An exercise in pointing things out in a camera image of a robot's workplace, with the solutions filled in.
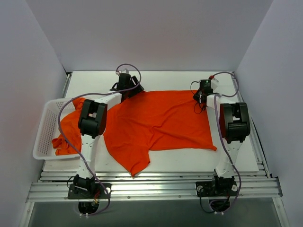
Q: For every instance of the aluminium side rail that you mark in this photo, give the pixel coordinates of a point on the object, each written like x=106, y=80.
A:
x=253, y=152
x=66, y=85

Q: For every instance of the right aluminium side rail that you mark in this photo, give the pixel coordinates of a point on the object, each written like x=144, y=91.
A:
x=253, y=152

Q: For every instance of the orange t-shirt in basket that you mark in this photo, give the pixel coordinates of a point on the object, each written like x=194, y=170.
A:
x=69, y=125

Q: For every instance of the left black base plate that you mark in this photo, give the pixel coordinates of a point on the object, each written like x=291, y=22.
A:
x=97, y=193

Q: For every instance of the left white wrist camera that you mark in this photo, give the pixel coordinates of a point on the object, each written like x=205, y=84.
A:
x=124, y=71

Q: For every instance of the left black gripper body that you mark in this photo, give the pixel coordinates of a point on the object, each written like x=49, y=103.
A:
x=133, y=87

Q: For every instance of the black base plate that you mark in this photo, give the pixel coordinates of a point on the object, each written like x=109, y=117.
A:
x=212, y=189
x=97, y=193

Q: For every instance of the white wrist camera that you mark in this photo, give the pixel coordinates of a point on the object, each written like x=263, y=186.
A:
x=214, y=82
x=124, y=71

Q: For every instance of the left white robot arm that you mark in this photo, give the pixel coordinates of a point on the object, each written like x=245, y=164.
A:
x=92, y=124

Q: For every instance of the white plastic basket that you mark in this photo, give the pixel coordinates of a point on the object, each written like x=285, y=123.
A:
x=50, y=128

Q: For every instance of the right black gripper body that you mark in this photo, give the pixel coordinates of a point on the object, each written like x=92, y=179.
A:
x=197, y=96

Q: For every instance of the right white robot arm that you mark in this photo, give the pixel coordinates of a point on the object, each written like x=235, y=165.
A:
x=233, y=124

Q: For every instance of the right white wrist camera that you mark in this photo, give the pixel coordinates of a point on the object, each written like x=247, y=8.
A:
x=214, y=82

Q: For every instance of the aluminium front rail frame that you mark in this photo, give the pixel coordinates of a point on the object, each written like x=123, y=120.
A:
x=51, y=187

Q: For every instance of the orange t-shirt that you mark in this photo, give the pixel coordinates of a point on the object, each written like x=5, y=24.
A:
x=69, y=125
x=155, y=121

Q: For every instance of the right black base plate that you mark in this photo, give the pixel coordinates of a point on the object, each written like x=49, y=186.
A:
x=212, y=189

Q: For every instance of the left aluminium side rail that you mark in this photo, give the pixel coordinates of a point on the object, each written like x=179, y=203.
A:
x=66, y=85

